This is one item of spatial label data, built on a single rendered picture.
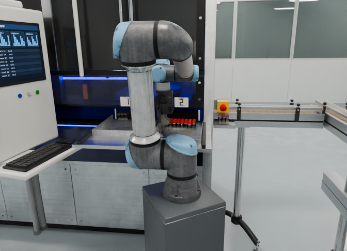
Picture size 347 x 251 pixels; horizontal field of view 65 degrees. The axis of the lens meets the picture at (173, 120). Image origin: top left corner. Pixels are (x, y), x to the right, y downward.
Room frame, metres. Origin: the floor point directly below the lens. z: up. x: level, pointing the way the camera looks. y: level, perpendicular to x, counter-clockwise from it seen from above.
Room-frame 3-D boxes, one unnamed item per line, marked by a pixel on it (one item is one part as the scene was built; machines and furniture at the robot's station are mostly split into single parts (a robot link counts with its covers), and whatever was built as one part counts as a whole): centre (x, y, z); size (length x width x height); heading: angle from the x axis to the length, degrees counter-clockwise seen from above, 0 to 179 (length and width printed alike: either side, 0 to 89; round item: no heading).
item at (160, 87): (1.38, 0.05, 1.15); 0.08 x 0.08 x 0.05
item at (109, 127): (1.57, 0.30, 0.90); 0.34 x 0.26 x 0.04; 173
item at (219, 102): (1.62, -0.30, 0.99); 0.08 x 0.07 x 0.07; 173
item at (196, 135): (1.42, -0.03, 0.90); 0.34 x 0.26 x 0.04; 172
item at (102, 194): (2.22, 0.72, 0.44); 2.06 x 1.00 x 0.88; 83
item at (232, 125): (1.66, -0.32, 0.87); 0.14 x 0.13 x 0.02; 173
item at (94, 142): (1.48, 0.14, 0.87); 0.70 x 0.48 x 0.02; 83
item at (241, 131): (1.74, -0.46, 0.46); 0.09 x 0.09 x 0.77; 83
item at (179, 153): (0.96, -0.02, 0.96); 0.13 x 0.12 x 0.14; 83
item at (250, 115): (1.73, -0.60, 0.92); 0.69 x 0.15 x 0.16; 83
